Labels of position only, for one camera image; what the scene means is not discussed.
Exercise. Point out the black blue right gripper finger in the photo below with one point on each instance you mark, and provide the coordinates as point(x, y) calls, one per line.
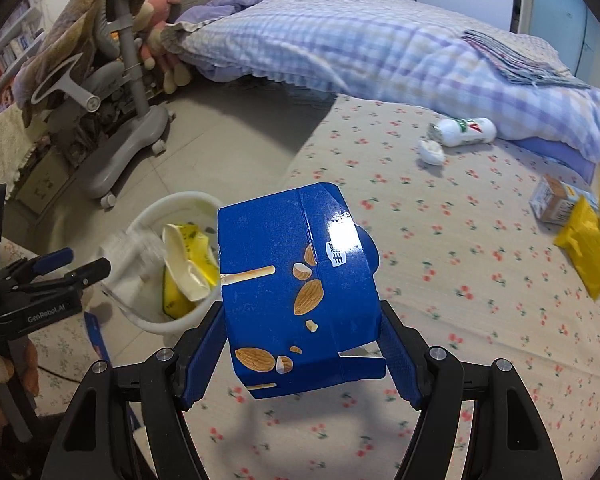
point(127, 422)
point(508, 439)

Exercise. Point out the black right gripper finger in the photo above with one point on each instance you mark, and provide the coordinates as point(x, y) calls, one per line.
point(89, 274)

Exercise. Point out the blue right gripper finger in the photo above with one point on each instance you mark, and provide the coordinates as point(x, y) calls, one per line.
point(41, 265)

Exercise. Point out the white paper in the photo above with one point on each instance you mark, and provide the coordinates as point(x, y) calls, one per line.
point(135, 258)

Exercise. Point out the yellow paper cup container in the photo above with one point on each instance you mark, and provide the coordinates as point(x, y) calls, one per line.
point(190, 260)

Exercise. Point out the torn blue biscuit box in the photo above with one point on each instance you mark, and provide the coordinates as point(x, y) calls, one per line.
point(298, 291)

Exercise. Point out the yellow foil snack wrapper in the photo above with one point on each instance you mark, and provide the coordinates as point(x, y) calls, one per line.
point(580, 239)

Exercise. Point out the light blue carton box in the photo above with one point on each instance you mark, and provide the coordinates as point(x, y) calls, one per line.
point(553, 200)

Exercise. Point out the small white tissue ball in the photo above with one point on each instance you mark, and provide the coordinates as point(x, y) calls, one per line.
point(431, 153)

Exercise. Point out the white AD bottle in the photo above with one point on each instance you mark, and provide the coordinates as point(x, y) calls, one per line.
point(454, 132)

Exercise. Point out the yellow green sponge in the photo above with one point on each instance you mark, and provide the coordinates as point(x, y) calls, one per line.
point(174, 302)

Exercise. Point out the white plastic trash bin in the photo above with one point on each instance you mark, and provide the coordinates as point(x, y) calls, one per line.
point(180, 208)

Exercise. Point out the blue item on floor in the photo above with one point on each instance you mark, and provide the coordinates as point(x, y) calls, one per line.
point(94, 334)

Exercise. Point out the cherry print tablecloth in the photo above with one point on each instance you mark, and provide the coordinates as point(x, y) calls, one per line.
point(462, 259)

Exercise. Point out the brown blanket on chair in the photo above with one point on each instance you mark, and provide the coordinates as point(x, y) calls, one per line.
point(72, 33)

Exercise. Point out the bookshelf with books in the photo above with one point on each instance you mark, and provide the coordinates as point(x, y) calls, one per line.
point(20, 38)

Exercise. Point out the grey ergonomic chair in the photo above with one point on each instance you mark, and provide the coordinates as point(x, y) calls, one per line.
point(109, 106)

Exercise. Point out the checkered blue quilt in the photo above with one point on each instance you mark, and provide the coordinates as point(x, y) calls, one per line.
point(397, 51)

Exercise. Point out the folded striped cloth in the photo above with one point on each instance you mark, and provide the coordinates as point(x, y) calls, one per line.
point(517, 67)

